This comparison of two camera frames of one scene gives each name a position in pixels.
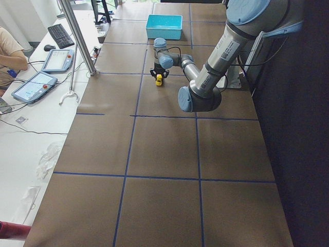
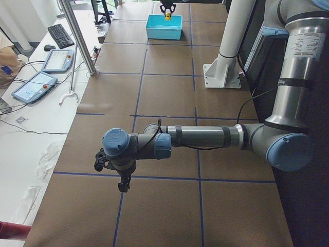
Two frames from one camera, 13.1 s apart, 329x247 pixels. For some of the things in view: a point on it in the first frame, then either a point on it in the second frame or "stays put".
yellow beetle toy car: x=159 y=80 to x=168 y=16
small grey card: x=21 y=120 stays put
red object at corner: x=13 y=231 stays put
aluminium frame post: x=70 y=15 stays put
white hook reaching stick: x=71 y=92 stays put
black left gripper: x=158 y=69 to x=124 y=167
